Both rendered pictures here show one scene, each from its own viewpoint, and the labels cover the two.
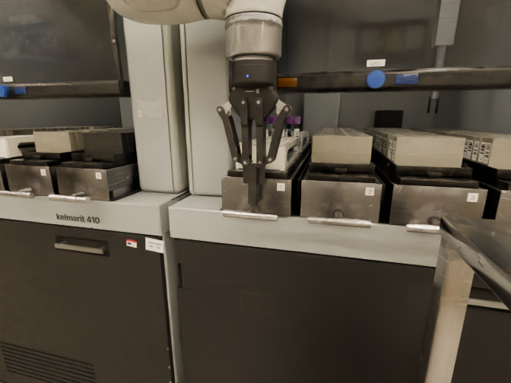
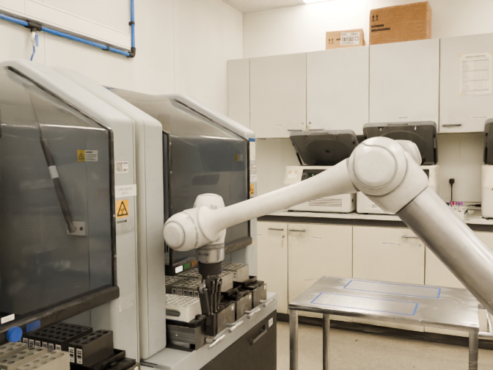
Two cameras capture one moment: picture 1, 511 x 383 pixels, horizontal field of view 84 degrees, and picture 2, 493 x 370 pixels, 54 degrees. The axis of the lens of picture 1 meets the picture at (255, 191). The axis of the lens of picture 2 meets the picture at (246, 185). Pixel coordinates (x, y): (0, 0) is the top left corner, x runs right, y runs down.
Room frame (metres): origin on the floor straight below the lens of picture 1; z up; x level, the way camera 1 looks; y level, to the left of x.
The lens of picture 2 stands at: (0.12, 1.48, 1.32)
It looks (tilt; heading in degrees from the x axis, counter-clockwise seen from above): 3 degrees down; 280
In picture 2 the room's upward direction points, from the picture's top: 1 degrees counter-clockwise
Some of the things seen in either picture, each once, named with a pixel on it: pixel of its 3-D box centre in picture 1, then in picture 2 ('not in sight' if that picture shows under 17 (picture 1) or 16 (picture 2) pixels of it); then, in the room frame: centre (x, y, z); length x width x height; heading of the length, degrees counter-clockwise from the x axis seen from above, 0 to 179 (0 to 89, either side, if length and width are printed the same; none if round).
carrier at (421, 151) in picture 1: (426, 153); (224, 283); (0.53, -0.32, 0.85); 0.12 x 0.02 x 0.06; 75
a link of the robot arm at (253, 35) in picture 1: (253, 42); (210, 252); (0.50, 0.00, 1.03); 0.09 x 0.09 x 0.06
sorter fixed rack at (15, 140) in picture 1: (46, 145); not in sight; (0.88, 0.64, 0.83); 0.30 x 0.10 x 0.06; 166
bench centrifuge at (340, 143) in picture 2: not in sight; (326, 170); (0.17, -2.60, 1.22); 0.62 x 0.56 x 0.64; 74
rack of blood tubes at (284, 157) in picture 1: (273, 152); (157, 306); (0.70, -0.04, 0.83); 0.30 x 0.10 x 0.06; 166
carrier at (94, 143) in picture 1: (105, 144); (95, 349); (0.71, 0.37, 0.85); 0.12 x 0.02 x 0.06; 76
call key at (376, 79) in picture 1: (375, 79); not in sight; (0.53, -0.21, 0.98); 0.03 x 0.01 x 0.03; 76
